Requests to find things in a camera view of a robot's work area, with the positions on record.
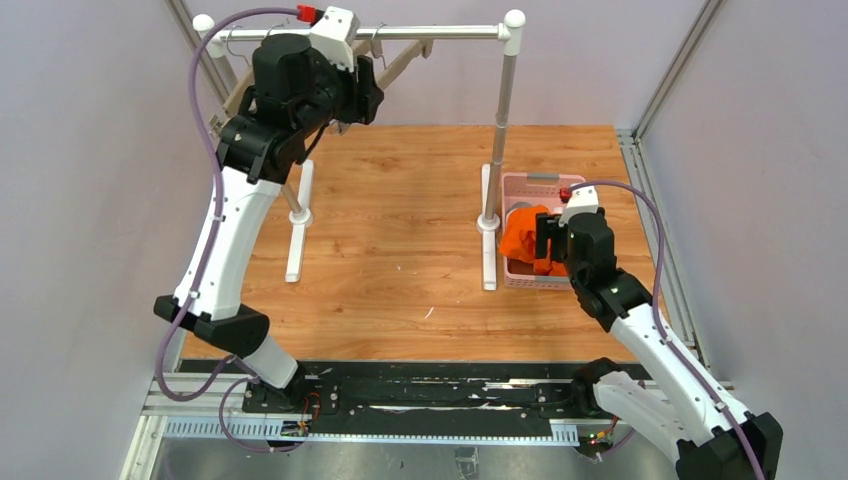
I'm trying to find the orange underwear white trim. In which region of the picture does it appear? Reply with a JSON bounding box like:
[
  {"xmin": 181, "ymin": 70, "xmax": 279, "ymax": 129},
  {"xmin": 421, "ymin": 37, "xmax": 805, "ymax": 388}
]
[{"xmin": 499, "ymin": 205, "xmax": 568, "ymax": 277}]

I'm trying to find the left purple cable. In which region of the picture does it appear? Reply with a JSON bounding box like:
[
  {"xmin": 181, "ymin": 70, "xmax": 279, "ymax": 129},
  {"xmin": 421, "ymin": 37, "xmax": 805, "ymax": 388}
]
[{"xmin": 154, "ymin": 4, "xmax": 319, "ymax": 455}]

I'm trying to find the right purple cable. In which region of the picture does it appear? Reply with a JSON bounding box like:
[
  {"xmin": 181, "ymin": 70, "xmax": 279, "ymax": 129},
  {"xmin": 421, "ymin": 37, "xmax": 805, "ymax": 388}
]
[{"xmin": 558, "ymin": 179, "xmax": 770, "ymax": 480}]

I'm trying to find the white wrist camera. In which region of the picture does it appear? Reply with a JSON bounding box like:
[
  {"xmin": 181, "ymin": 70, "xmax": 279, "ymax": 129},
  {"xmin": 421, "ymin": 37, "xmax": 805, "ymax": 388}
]
[
  {"xmin": 558, "ymin": 184, "xmax": 600, "ymax": 227},
  {"xmin": 309, "ymin": 6, "xmax": 360, "ymax": 73}
]

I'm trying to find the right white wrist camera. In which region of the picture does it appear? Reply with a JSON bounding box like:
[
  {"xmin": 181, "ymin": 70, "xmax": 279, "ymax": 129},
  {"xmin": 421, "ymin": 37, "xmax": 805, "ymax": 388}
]
[{"xmin": 558, "ymin": 184, "xmax": 600, "ymax": 227}]

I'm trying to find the grey underwear white waistband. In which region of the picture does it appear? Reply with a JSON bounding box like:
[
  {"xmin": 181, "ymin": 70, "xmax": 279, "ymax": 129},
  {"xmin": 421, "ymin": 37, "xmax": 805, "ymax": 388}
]
[{"xmin": 507, "ymin": 202, "xmax": 534, "ymax": 215}]

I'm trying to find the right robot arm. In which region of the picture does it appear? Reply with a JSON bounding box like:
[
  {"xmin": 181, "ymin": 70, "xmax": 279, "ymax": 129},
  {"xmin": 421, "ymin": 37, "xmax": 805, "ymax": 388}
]
[{"xmin": 536, "ymin": 211, "xmax": 783, "ymax": 479}]

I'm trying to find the white clothes rack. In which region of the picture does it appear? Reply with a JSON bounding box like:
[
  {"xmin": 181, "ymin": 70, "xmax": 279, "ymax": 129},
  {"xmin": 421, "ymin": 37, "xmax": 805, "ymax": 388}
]
[{"xmin": 199, "ymin": 5, "xmax": 526, "ymax": 290}]

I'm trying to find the purple cable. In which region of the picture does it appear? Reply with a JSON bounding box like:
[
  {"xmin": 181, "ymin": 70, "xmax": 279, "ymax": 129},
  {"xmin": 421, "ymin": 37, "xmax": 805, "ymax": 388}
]
[
  {"xmin": 558, "ymin": 179, "xmax": 770, "ymax": 480},
  {"xmin": 154, "ymin": 4, "xmax": 319, "ymax": 455}
]

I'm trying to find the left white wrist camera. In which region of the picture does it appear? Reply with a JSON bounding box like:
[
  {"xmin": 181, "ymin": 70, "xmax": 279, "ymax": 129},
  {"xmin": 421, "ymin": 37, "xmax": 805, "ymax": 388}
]
[{"xmin": 309, "ymin": 6, "xmax": 360, "ymax": 73}]

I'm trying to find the pink plastic basket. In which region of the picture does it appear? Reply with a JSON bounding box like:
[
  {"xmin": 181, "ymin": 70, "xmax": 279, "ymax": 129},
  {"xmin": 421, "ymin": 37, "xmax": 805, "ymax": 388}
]
[{"xmin": 501, "ymin": 173, "xmax": 585, "ymax": 290}]

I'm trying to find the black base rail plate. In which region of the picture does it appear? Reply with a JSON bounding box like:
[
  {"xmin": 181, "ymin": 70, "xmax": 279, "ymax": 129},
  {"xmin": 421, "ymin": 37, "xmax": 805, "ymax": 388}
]
[{"xmin": 142, "ymin": 359, "xmax": 627, "ymax": 446}]

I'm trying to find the beige clip hanger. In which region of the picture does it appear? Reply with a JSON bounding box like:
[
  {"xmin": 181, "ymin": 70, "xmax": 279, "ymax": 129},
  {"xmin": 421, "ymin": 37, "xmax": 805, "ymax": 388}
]
[
  {"xmin": 337, "ymin": 23, "xmax": 435, "ymax": 134},
  {"xmin": 210, "ymin": 55, "xmax": 254, "ymax": 138}
]

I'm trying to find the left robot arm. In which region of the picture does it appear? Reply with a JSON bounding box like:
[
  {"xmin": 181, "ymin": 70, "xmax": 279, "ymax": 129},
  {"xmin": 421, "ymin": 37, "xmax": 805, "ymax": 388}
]
[{"xmin": 153, "ymin": 33, "xmax": 384, "ymax": 389}]

